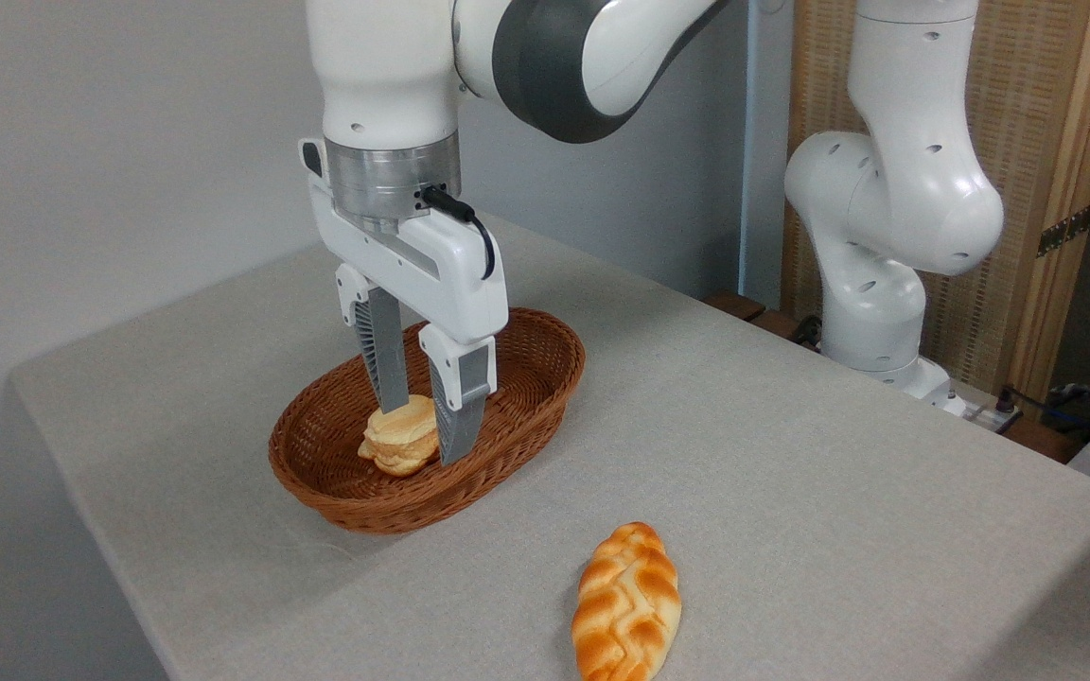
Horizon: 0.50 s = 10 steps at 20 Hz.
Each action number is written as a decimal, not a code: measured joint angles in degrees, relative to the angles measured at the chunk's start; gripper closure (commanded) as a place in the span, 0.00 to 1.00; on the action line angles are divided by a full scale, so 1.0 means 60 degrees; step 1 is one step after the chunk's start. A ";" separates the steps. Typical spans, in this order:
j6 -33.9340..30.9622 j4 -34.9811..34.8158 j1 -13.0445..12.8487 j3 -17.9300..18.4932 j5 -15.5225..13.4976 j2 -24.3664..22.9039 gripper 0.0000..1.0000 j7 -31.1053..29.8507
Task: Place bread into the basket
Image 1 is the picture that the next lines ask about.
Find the grey tablecloth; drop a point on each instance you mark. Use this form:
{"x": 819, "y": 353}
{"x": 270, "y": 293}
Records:
{"x": 791, "y": 520}

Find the light blue wall pipe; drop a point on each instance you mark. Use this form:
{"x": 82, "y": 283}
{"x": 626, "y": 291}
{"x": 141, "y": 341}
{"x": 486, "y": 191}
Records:
{"x": 749, "y": 142}

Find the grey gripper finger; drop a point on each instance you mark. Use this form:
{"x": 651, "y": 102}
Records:
{"x": 458, "y": 388}
{"x": 384, "y": 350}

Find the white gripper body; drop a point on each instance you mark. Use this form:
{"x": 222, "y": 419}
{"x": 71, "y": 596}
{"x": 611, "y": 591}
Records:
{"x": 455, "y": 274}

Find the brown wicker basket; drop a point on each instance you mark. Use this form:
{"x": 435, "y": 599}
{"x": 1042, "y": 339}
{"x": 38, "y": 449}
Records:
{"x": 526, "y": 378}

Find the metal screen hinge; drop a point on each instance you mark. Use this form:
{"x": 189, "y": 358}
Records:
{"x": 1065, "y": 230}

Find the wooden rattan folding screen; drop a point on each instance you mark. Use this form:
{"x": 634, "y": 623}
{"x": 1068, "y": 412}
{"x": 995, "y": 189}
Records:
{"x": 1028, "y": 95}

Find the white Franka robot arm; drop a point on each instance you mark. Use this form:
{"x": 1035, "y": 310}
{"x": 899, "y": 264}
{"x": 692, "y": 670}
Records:
{"x": 384, "y": 66}

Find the braided golden bread loaf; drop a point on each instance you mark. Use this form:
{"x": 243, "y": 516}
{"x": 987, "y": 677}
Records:
{"x": 625, "y": 605}

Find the round cream puff bread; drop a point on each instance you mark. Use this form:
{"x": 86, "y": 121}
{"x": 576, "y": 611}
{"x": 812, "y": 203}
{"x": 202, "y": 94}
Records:
{"x": 400, "y": 442}

